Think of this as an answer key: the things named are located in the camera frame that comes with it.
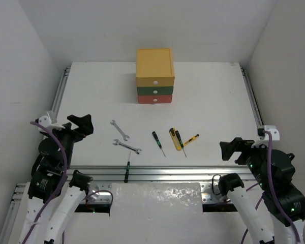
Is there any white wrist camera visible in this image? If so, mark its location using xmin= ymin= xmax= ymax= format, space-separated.
xmin=38 ymin=110 xmax=65 ymax=132
xmin=257 ymin=125 xmax=280 ymax=141

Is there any silver wrench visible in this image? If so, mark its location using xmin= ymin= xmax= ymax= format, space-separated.
xmin=113 ymin=139 xmax=142 ymax=155
xmin=110 ymin=120 xmax=130 ymax=141

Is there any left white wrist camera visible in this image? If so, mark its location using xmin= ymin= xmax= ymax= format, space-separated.
xmin=38 ymin=110 xmax=65 ymax=132

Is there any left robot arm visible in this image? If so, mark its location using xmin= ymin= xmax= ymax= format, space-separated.
xmin=18 ymin=111 xmax=94 ymax=243

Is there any aluminium frame rail front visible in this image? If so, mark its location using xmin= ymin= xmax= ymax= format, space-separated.
xmin=67 ymin=165 xmax=254 ymax=182

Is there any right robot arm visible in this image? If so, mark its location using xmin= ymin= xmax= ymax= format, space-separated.
xmin=218 ymin=137 xmax=305 ymax=243

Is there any yellow utility knife large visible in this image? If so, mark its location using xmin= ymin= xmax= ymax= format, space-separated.
xmin=169 ymin=128 xmax=181 ymax=151

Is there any silver wrench lower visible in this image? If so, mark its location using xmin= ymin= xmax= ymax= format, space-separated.
xmin=113 ymin=139 xmax=142 ymax=155

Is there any green drawer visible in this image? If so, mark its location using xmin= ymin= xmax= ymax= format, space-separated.
xmin=137 ymin=86 xmax=173 ymax=96

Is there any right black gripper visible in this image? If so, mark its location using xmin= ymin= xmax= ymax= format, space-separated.
xmin=220 ymin=135 xmax=270 ymax=188

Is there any silver wrench upper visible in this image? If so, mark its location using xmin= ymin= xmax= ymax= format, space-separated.
xmin=110 ymin=120 xmax=130 ymax=141

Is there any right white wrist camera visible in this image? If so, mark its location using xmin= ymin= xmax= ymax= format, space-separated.
xmin=257 ymin=125 xmax=280 ymax=141

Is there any green black screwdriver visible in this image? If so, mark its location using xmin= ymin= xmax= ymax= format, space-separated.
xmin=175 ymin=130 xmax=187 ymax=157
xmin=152 ymin=131 xmax=166 ymax=156
xmin=124 ymin=152 xmax=131 ymax=183

